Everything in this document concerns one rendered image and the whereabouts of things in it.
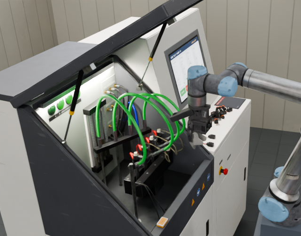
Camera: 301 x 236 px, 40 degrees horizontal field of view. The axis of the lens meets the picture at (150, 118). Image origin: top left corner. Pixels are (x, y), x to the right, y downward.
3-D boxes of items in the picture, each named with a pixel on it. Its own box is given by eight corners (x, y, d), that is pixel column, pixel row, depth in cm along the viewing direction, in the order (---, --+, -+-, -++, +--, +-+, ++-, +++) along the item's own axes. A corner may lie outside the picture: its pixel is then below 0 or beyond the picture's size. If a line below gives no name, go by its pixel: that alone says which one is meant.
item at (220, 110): (220, 126, 239) (221, 118, 236) (203, 123, 243) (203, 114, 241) (233, 110, 256) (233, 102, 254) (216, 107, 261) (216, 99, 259)
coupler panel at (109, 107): (112, 137, 220) (106, 83, 206) (107, 136, 222) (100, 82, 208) (125, 126, 231) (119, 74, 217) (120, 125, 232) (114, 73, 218)
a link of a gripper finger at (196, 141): (202, 154, 171) (202, 135, 167) (189, 151, 174) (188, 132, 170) (205, 151, 174) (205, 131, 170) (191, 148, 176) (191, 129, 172)
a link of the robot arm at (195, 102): (184, 96, 162) (192, 88, 169) (184, 106, 165) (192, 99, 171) (202, 99, 159) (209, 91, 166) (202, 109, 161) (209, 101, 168)
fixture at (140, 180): (144, 210, 200) (141, 184, 193) (126, 204, 204) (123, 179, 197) (173, 173, 226) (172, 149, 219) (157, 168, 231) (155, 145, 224)
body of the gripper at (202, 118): (205, 136, 166) (205, 109, 161) (185, 132, 170) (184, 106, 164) (212, 128, 172) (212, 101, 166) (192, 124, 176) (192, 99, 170)
